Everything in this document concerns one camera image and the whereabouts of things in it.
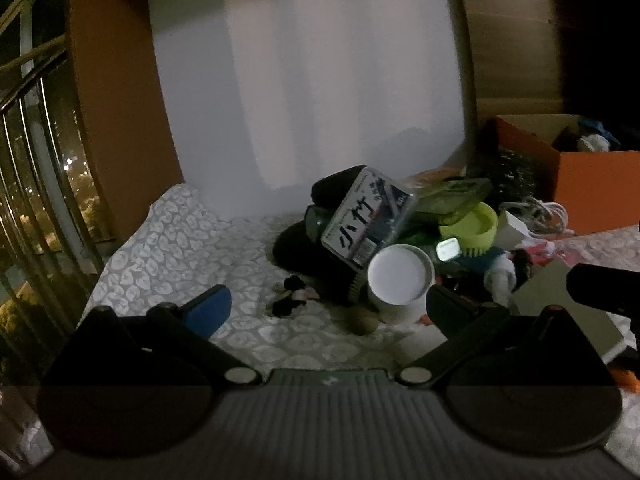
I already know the blue and white cloth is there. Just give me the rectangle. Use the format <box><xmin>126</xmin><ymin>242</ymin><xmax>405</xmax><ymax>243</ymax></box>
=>
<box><xmin>577</xmin><ymin>117</ymin><xmax>626</xmax><ymax>153</ymax></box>

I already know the black oblong case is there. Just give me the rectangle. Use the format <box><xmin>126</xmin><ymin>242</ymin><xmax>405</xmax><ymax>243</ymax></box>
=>
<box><xmin>311</xmin><ymin>164</ymin><xmax>371</xmax><ymax>208</ymax></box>

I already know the white cable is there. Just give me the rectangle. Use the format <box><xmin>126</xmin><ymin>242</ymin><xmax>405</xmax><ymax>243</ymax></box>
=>
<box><xmin>500</xmin><ymin>197</ymin><xmax>576</xmax><ymax>236</ymax></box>

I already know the small brown roll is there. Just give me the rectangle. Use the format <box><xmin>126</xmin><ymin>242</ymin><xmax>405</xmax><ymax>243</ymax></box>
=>
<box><xmin>350</xmin><ymin>310</ymin><xmax>378</xmax><ymax>336</ymax></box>

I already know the lime green round lid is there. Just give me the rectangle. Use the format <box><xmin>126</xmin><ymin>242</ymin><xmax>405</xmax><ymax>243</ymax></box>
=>
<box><xmin>439</xmin><ymin>202</ymin><xmax>499</xmax><ymax>253</ymax></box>

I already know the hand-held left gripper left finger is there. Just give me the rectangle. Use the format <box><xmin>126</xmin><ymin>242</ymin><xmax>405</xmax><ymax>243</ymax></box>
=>
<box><xmin>65</xmin><ymin>285</ymin><xmax>262</xmax><ymax>387</ymax></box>

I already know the green packet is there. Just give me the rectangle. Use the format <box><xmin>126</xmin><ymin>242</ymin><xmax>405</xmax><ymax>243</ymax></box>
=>
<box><xmin>412</xmin><ymin>177</ymin><xmax>493</xmax><ymax>216</ymax></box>

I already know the white plastic bottle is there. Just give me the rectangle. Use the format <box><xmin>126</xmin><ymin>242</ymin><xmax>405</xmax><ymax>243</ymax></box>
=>
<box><xmin>482</xmin><ymin>255</ymin><xmax>518</xmax><ymax>308</ymax></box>

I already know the pink red packet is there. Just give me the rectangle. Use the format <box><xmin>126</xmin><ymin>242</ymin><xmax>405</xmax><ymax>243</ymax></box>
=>
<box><xmin>520</xmin><ymin>240</ymin><xmax>566</xmax><ymax>273</ymax></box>

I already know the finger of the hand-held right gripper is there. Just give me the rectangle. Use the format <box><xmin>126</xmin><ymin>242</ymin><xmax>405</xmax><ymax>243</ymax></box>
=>
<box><xmin>566</xmin><ymin>262</ymin><xmax>640</xmax><ymax>316</ymax></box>

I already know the grey leaf-patterned cloth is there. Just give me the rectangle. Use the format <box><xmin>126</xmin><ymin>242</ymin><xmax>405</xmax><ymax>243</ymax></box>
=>
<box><xmin>0</xmin><ymin>182</ymin><xmax>640</xmax><ymax>461</ymax></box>

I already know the dark sparkly bag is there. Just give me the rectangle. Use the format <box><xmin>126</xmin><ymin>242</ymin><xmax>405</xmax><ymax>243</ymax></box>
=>
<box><xmin>482</xmin><ymin>147</ymin><xmax>558</xmax><ymax>206</ymax></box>

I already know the white charger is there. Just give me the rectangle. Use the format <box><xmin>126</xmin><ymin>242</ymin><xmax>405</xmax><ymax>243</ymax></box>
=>
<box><xmin>499</xmin><ymin>210</ymin><xmax>533</xmax><ymax>251</ymax></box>

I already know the white paper cup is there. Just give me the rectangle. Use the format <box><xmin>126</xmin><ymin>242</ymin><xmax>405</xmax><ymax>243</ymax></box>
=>
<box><xmin>366</xmin><ymin>243</ymin><xmax>436</xmax><ymax>325</ymax></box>

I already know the clear printed plastic box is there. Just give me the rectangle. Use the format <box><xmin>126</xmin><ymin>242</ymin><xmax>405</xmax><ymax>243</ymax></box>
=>
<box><xmin>320</xmin><ymin>166</ymin><xmax>418</xmax><ymax>267</ymax></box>

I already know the metal window railing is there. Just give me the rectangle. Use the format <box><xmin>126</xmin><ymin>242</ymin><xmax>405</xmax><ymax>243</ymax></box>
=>
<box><xmin>0</xmin><ymin>0</ymin><xmax>113</xmax><ymax>361</ymax></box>

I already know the grey notebook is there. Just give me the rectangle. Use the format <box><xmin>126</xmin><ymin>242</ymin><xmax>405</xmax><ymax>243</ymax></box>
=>
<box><xmin>510</xmin><ymin>260</ymin><xmax>628</xmax><ymax>366</ymax></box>

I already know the orange cardboard box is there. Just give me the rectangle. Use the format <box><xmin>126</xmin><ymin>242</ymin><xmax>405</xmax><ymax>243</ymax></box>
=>
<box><xmin>487</xmin><ymin>114</ymin><xmax>640</xmax><ymax>236</ymax></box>

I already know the small black and pink toy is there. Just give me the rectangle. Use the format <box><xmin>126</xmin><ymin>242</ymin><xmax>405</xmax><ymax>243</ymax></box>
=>
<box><xmin>271</xmin><ymin>275</ymin><xmax>321</xmax><ymax>317</ymax></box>

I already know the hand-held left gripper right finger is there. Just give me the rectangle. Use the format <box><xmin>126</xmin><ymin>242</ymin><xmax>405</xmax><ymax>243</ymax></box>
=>
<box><xmin>395</xmin><ymin>285</ymin><xmax>608</xmax><ymax>387</ymax></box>

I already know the orange brown wooden panel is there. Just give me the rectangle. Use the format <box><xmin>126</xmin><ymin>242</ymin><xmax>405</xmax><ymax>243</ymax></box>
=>
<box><xmin>67</xmin><ymin>0</ymin><xmax>183</xmax><ymax>246</ymax></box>

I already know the black pouch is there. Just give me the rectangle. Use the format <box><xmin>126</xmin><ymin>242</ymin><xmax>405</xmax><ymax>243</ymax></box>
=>
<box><xmin>272</xmin><ymin>220</ymin><xmax>368</xmax><ymax>306</ymax></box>

